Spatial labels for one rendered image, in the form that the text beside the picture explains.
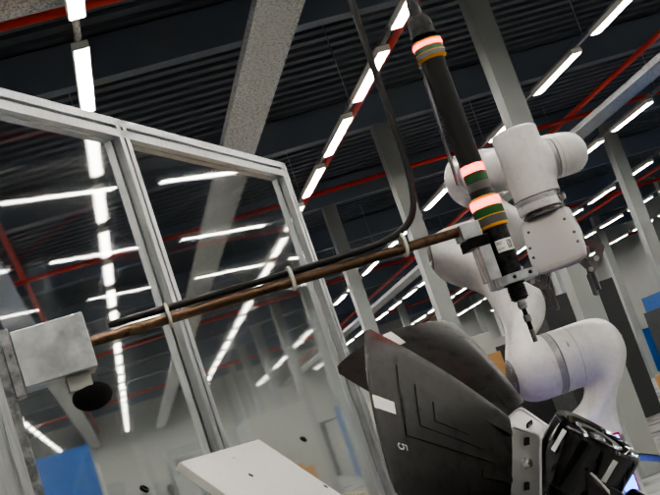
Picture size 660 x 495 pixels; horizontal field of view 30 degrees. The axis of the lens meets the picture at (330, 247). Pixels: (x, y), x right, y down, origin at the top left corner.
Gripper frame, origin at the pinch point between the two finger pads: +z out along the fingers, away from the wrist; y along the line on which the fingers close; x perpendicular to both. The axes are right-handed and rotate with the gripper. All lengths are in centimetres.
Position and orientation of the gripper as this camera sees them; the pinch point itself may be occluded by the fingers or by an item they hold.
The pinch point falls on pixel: (574, 295)
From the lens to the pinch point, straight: 221.5
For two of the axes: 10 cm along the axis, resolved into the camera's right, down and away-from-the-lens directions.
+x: -3.4, -0.4, -9.4
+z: 3.2, 9.3, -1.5
